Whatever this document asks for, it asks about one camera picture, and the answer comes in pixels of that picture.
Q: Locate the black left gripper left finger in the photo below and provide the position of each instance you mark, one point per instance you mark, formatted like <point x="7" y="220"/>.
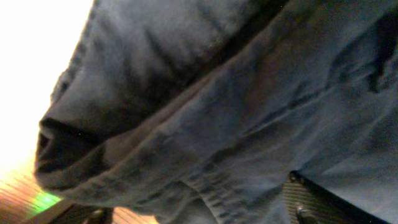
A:
<point x="66" y="212"/>

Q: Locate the dark blue shorts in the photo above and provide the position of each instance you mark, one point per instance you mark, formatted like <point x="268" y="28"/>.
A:
<point x="197" y="111"/>

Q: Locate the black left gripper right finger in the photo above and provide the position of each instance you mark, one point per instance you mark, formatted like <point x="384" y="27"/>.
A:
<point x="308" y="203"/>

